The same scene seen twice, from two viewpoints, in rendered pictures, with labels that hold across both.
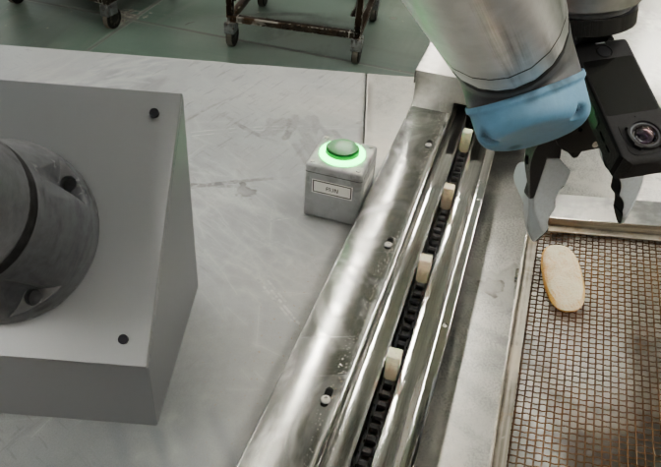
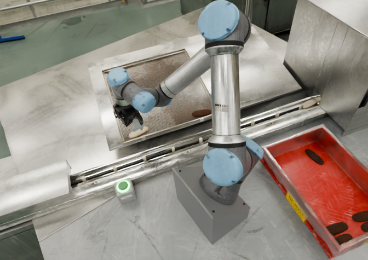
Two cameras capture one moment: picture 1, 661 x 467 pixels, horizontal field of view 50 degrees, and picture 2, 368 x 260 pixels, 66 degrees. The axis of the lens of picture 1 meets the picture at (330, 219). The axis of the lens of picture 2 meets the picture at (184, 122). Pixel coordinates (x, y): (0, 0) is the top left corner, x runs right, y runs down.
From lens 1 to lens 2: 1.18 m
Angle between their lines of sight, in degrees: 80
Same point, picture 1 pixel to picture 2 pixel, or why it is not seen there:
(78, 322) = not seen: hidden behind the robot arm
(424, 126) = (84, 189)
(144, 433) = not seen: hidden behind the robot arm
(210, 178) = (138, 231)
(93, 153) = (194, 179)
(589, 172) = (73, 157)
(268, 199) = (136, 211)
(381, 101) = (60, 223)
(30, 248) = not seen: hidden behind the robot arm
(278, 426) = (199, 152)
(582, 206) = (111, 138)
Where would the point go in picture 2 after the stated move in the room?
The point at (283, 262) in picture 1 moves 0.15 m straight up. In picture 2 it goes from (156, 190) to (151, 171)
